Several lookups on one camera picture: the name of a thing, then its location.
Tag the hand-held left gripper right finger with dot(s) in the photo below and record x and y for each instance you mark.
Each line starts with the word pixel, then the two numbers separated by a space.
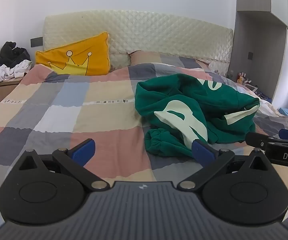
pixel 201 152

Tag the black clothes pile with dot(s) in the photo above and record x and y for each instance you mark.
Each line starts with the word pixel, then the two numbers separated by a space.
pixel 8 52

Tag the cardboard box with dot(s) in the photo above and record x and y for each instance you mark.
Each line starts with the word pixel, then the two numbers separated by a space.
pixel 3 92

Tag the green hoodie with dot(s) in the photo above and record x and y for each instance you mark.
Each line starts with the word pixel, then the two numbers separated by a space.
pixel 174 92

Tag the checkered pillow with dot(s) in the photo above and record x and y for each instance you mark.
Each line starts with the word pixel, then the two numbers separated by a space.
pixel 144 57

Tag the cream quilted headboard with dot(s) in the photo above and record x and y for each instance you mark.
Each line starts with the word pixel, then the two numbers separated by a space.
pixel 159 30

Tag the checkered quilt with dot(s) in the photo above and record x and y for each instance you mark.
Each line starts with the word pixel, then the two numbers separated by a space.
pixel 96 120

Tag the row of small bottles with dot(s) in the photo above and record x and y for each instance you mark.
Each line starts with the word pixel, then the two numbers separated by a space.
pixel 240 78

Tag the yellow crown pillow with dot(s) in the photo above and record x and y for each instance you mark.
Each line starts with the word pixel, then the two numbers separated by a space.
pixel 84 47

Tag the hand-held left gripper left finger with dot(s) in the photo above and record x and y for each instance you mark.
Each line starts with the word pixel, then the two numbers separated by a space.
pixel 84 152

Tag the grey wardrobe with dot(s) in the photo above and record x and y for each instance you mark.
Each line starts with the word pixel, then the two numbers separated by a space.
pixel 259 42

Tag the white tray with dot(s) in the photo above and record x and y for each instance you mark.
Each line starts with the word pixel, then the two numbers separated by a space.
pixel 253 87

